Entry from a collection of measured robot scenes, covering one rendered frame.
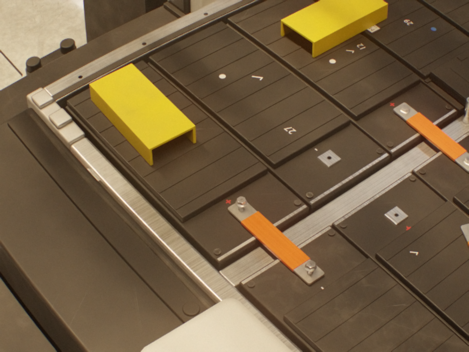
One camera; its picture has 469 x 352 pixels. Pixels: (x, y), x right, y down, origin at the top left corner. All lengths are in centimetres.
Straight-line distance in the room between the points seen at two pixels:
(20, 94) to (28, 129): 41
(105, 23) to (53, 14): 81
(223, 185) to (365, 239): 19
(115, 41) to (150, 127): 43
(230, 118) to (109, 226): 32
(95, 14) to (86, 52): 83
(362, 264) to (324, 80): 33
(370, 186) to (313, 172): 8
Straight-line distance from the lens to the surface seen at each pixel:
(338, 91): 143
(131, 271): 109
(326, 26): 149
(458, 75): 148
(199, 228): 126
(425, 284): 121
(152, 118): 134
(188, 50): 149
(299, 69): 146
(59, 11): 333
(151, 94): 138
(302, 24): 149
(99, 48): 172
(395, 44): 152
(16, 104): 164
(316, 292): 120
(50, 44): 319
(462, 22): 160
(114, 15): 247
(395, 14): 158
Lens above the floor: 195
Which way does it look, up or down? 47 degrees down
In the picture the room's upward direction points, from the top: straight up
